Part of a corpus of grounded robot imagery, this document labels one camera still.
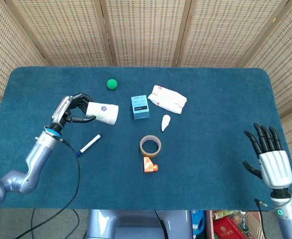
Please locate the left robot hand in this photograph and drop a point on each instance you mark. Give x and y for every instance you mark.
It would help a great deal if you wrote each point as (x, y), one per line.
(61, 110)

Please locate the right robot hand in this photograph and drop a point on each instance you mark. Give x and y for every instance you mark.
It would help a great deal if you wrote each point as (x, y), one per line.
(276, 166)

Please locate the white paper cup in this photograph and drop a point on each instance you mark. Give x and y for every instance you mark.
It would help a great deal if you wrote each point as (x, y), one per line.
(103, 113)

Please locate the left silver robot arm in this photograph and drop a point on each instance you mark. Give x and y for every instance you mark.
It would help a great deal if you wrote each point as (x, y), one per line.
(33, 159)

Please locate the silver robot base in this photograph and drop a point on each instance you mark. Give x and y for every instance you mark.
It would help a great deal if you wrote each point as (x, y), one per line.
(135, 224)

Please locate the blue capped whiteboard marker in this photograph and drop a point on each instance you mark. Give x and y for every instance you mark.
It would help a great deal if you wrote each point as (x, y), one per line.
(89, 144)

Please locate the green foam ball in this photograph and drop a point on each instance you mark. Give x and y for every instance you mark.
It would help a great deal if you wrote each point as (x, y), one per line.
(112, 84)

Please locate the red gift box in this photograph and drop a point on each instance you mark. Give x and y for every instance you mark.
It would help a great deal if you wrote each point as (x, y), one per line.
(227, 227)

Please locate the blue carpet table cover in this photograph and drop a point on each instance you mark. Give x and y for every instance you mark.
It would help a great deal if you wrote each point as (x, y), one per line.
(198, 174)

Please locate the light blue cardboard box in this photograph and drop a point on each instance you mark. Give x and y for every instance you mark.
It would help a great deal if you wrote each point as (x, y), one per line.
(140, 109)

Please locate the blue plastic object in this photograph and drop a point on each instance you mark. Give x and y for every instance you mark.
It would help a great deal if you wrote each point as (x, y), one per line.
(198, 221)

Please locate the clear packing tape roll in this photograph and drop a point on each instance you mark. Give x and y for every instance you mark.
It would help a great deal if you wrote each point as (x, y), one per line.
(150, 153)

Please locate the orange toy building block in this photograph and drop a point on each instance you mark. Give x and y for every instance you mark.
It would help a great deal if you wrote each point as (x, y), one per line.
(148, 165)

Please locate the correction tape dispenser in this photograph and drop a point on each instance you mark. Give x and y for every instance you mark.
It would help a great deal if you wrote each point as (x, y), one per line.
(165, 122)

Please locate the white tissue pack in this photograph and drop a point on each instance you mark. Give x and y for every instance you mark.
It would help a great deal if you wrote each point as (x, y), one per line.
(166, 99)

